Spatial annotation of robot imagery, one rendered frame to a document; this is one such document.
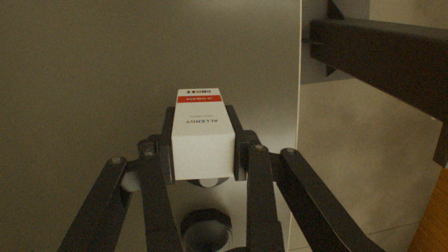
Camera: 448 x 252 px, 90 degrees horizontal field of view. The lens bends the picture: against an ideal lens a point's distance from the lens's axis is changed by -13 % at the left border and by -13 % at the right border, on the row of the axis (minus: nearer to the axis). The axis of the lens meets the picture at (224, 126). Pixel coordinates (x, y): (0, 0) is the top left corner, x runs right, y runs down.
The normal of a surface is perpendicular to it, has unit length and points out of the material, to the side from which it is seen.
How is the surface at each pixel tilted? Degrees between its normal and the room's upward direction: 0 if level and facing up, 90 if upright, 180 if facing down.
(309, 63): 0
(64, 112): 0
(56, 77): 0
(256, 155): 91
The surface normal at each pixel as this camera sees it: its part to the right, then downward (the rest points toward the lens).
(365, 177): 0.10, 0.42
